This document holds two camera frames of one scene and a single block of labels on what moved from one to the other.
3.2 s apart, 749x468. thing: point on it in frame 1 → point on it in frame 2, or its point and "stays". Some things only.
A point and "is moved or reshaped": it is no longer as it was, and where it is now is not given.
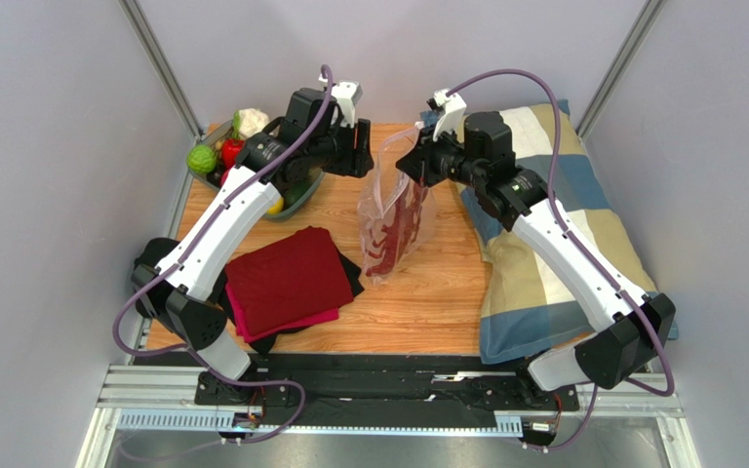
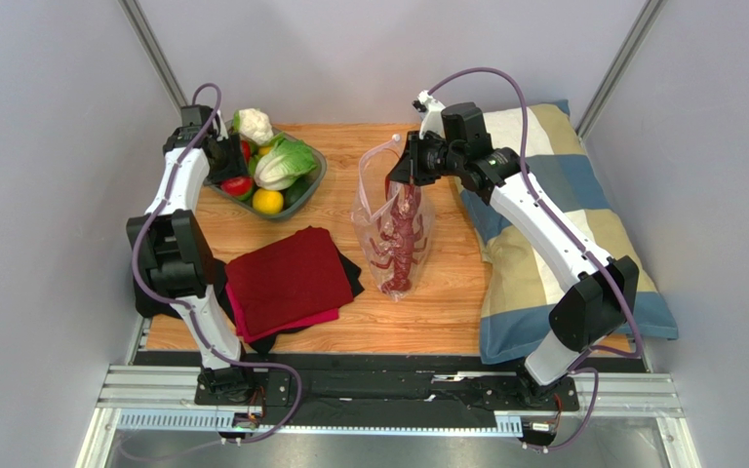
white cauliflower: [247, 122] stays
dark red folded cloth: [298, 276] stays
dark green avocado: [296, 191] stays
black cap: [152, 302] stays
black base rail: [364, 389] stays
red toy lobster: [399, 232] is moved or reshaped
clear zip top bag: [396, 213] is moved or reshaped
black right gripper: [422, 160] stays
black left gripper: [357, 162] → [236, 166]
